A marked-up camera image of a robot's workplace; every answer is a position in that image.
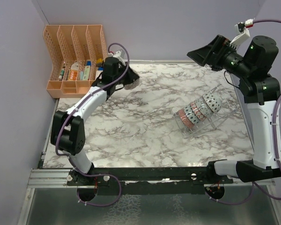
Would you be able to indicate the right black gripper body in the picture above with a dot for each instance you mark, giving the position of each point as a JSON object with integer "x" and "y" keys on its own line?
{"x": 232, "y": 62}

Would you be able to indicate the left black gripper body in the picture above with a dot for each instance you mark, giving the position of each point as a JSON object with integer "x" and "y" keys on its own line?
{"x": 122, "y": 70}

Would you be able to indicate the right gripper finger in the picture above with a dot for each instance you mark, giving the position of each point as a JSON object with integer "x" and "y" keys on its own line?
{"x": 201, "y": 56}
{"x": 219, "y": 44}

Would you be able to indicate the pink patterned bowl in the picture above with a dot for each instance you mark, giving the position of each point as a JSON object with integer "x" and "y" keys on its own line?
{"x": 132, "y": 85}

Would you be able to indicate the white diamond patterned bowl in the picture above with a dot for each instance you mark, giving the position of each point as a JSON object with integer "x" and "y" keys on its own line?
{"x": 213, "y": 101}

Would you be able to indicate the grey white patterned bowl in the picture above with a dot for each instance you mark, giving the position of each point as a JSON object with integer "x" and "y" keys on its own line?
{"x": 203, "y": 107}

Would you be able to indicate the dark blue patterned bowl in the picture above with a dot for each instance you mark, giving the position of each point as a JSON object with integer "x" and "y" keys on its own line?
{"x": 197, "y": 112}

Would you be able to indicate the red floral bowl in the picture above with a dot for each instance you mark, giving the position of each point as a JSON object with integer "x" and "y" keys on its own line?
{"x": 185, "y": 119}

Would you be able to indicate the light blue patterned bowl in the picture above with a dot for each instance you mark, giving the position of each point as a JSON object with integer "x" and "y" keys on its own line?
{"x": 191, "y": 115}

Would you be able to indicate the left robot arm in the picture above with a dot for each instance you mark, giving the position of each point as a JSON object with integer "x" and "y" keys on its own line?
{"x": 68, "y": 130}

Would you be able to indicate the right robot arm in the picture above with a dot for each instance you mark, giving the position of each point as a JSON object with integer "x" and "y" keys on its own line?
{"x": 261, "y": 92}

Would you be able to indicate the orange plastic file organizer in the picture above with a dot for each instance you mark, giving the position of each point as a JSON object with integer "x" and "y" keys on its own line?
{"x": 74, "y": 50}

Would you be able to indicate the white wire dish rack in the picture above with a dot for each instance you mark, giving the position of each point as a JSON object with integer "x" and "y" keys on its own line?
{"x": 229, "y": 107}

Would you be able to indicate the black mounting base rail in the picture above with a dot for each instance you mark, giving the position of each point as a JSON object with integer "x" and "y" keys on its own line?
{"x": 146, "y": 180}

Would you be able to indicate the aluminium frame rail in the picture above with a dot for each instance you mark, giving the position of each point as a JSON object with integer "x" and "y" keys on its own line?
{"x": 48, "y": 178}

